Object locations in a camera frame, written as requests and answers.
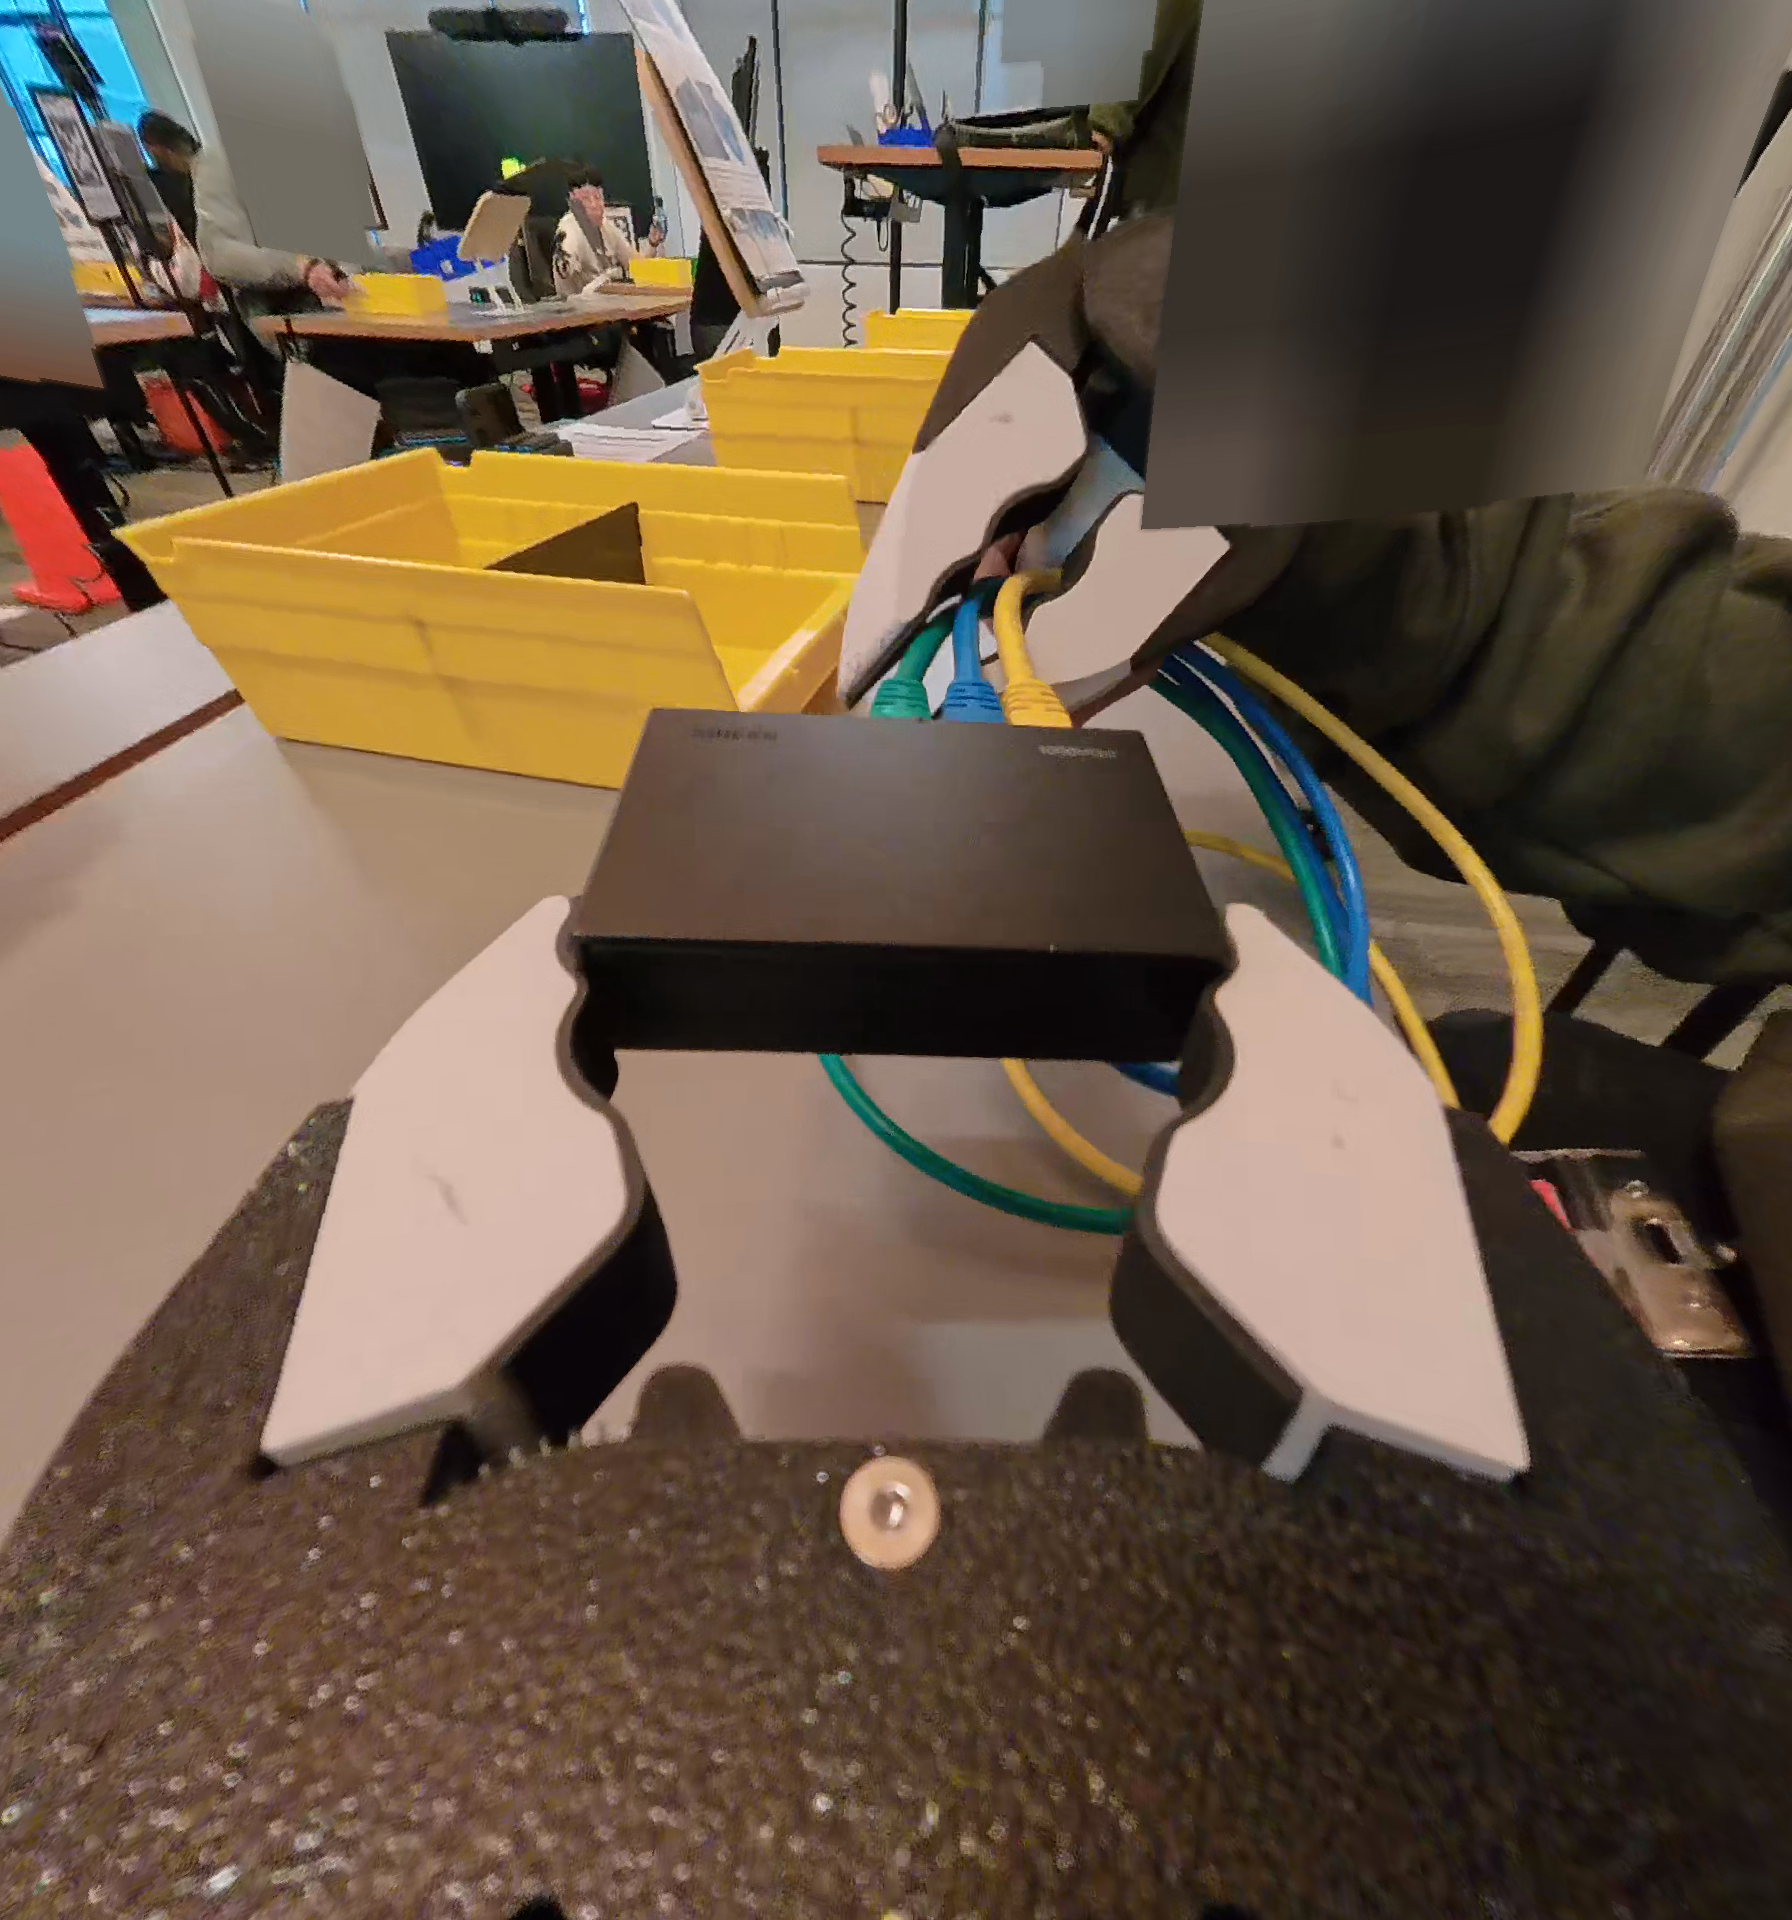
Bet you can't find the orange traffic cone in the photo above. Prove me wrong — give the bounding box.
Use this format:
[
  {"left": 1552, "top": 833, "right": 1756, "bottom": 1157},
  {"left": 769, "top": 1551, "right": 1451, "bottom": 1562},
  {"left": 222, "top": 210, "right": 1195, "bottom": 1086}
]
[{"left": 0, "top": 439, "right": 125, "bottom": 609}]

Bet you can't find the black network switch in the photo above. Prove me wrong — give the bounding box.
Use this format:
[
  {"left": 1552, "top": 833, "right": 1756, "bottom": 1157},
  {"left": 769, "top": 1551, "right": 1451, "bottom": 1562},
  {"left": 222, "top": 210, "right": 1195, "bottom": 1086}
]
[{"left": 569, "top": 709, "right": 1235, "bottom": 1059}]

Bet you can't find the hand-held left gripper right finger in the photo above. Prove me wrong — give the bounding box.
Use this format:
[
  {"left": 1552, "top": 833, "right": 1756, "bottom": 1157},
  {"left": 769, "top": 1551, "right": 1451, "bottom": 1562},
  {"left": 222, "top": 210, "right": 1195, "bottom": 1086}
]
[{"left": 1111, "top": 902, "right": 1532, "bottom": 1485}]

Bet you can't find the wooden clipboard with sheet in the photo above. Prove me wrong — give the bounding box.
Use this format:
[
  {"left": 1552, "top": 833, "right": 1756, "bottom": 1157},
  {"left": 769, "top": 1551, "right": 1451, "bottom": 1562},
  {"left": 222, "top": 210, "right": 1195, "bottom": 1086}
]
[{"left": 617, "top": 0, "right": 811, "bottom": 319}]

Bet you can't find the black standing desk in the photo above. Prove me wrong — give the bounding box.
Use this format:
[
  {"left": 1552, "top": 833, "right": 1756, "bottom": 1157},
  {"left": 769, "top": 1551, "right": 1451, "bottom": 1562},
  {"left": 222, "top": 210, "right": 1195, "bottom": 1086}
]
[{"left": 818, "top": 142, "right": 1108, "bottom": 310}]

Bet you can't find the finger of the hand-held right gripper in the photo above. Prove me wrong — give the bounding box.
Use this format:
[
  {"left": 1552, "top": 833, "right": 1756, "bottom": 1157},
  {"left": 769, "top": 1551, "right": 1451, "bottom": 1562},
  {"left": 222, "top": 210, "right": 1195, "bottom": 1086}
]
[
  {"left": 1028, "top": 496, "right": 1233, "bottom": 716},
  {"left": 835, "top": 341, "right": 1092, "bottom": 716}
]

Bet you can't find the grey cardboard sheet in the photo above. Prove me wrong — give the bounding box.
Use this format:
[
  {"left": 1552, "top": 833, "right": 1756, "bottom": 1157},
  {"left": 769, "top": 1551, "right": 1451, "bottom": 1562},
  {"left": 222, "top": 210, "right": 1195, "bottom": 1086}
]
[{"left": 278, "top": 360, "right": 384, "bottom": 486}]

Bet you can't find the blue ethernet cable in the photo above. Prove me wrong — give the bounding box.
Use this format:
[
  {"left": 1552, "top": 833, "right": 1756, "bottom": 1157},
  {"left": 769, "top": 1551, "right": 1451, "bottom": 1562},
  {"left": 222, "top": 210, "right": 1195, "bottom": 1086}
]
[{"left": 938, "top": 577, "right": 1363, "bottom": 1097}]

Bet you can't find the wooden work table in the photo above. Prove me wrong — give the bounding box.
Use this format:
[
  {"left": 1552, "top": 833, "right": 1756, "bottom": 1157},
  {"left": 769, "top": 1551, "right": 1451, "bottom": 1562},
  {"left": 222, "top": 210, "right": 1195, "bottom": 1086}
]
[{"left": 252, "top": 291, "right": 696, "bottom": 362}]

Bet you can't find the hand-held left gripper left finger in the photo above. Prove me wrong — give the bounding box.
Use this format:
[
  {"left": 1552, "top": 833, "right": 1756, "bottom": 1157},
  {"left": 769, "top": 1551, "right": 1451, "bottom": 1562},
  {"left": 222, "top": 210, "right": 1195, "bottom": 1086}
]
[{"left": 255, "top": 897, "right": 678, "bottom": 1471}]

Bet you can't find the yellow ethernet cable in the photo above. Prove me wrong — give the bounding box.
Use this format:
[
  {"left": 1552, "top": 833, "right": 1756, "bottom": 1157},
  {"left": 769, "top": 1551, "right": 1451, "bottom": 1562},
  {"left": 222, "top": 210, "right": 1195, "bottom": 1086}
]
[{"left": 991, "top": 570, "right": 1547, "bottom": 1202}]

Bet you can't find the metal clamp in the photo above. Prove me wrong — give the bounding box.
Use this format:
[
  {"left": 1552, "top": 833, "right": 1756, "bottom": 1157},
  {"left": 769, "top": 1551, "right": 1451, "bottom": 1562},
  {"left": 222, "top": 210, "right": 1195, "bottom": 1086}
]
[{"left": 1525, "top": 1147, "right": 1756, "bottom": 1359}]

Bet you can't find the person's olive jacket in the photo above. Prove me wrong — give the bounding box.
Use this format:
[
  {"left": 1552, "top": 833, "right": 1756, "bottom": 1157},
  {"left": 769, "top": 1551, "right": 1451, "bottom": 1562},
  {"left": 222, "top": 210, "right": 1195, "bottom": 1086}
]
[{"left": 918, "top": 0, "right": 1205, "bottom": 452}]

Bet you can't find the green ethernet cable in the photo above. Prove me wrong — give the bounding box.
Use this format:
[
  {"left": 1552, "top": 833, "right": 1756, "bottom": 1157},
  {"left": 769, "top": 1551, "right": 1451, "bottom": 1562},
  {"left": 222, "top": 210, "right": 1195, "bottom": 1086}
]
[{"left": 818, "top": 593, "right": 1355, "bottom": 1236}]

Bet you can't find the black wall monitor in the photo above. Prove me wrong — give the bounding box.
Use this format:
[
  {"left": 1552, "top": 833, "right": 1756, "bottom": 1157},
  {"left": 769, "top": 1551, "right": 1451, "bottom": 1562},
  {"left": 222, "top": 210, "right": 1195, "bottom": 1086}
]
[{"left": 386, "top": 32, "right": 654, "bottom": 234}]

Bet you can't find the person's right forearm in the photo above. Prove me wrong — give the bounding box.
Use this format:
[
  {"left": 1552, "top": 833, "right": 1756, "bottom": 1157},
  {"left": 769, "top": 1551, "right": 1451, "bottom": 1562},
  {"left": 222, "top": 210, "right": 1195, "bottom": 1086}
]
[{"left": 1121, "top": 487, "right": 1792, "bottom": 985}]

